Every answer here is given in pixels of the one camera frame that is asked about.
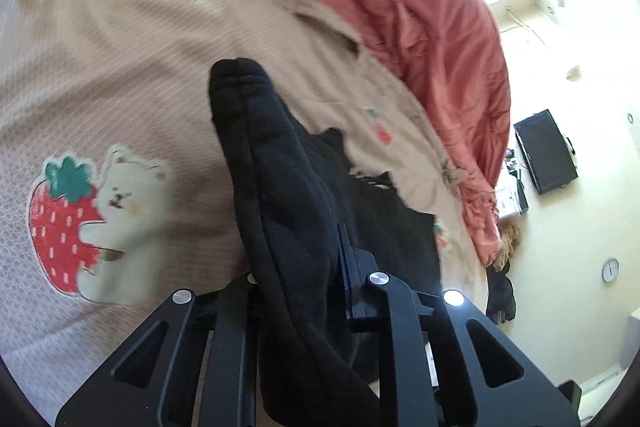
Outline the beige strawberry print blanket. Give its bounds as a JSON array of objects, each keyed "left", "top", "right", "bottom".
[{"left": 0, "top": 0, "right": 490, "bottom": 427}]

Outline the cluttered white shelf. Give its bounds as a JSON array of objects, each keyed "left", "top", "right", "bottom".
[{"left": 495, "top": 149, "right": 530, "bottom": 216}]

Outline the dark clothes pile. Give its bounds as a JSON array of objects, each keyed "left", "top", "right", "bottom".
[{"left": 486, "top": 264, "right": 517, "bottom": 326}]

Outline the coral red duvet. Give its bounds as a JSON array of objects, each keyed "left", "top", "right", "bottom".
[{"left": 170, "top": 0, "right": 513, "bottom": 267}]

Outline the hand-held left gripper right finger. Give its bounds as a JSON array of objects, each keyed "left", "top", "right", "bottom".
[{"left": 339, "top": 222, "right": 583, "bottom": 427}]

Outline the black shirt with orange patches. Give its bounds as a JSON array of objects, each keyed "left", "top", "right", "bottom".
[{"left": 207, "top": 57, "right": 443, "bottom": 427}]

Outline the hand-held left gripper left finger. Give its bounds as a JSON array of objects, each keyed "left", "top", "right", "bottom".
[{"left": 55, "top": 274, "right": 262, "bottom": 427}]

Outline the black flat screen television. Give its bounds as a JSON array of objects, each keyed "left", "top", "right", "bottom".
[{"left": 514, "top": 109, "right": 580, "bottom": 196}]

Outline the brown fluffy toy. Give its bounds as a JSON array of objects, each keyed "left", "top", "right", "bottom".
[{"left": 492, "top": 223, "right": 522, "bottom": 273}]

